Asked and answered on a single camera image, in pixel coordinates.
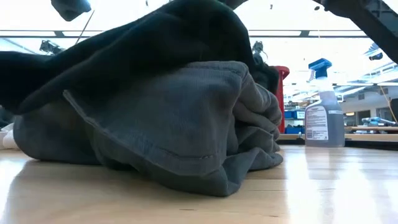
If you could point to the white folded garment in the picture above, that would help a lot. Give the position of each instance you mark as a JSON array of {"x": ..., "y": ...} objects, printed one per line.
[{"x": 7, "y": 141}]

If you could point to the teal grey device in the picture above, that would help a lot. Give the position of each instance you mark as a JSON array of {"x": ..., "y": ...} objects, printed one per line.
[{"x": 377, "y": 120}]

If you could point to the dark grey pants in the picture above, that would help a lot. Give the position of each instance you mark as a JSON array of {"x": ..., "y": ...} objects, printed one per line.
[{"x": 171, "y": 124}]

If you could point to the small black ceiling device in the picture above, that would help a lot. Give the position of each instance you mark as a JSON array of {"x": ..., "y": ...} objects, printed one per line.
[{"x": 376, "y": 56}]

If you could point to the black hanging overhead camera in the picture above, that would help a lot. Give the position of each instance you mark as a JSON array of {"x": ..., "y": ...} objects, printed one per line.
[{"x": 257, "y": 48}]

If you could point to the spray bottle with blue trigger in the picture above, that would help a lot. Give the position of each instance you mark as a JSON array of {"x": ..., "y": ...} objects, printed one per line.
[{"x": 325, "y": 124}]

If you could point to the blue storage bin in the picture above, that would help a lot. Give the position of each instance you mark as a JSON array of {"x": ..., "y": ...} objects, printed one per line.
[
  {"x": 295, "y": 130},
  {"x": 295, "y": 114}
]

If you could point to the red plastic bin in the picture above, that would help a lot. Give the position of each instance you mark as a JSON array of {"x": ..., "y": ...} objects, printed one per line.
[{"x": 283, "y": 109}]

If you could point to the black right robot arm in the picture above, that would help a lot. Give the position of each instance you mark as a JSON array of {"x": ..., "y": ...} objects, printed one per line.
[{"x": 373, "y": 21}]

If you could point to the black garment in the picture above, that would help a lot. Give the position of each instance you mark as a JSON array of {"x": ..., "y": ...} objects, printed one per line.
[{"x": 140, "y": 46}]

